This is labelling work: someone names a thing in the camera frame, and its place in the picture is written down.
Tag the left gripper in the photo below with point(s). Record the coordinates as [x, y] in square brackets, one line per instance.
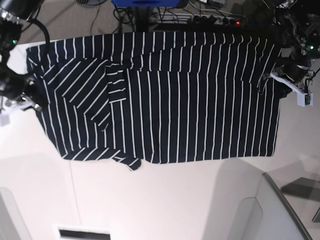
[281, 90]

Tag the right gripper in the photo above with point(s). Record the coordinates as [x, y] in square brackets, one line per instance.
[30, 96]

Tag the navy white striped t-shirt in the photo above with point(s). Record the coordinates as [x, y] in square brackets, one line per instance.
[160, 97]

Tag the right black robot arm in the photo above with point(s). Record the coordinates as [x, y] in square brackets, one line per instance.
[18, 89]

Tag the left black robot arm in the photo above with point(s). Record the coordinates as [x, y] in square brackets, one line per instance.
[297, 24]

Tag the black power strip red light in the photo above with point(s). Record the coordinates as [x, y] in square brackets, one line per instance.
[216, 20]

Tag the blue bin under table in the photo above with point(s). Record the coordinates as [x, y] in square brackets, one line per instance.
[145, 3]

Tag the white slotted panel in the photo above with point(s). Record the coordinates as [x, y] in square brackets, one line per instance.
[77, 232]

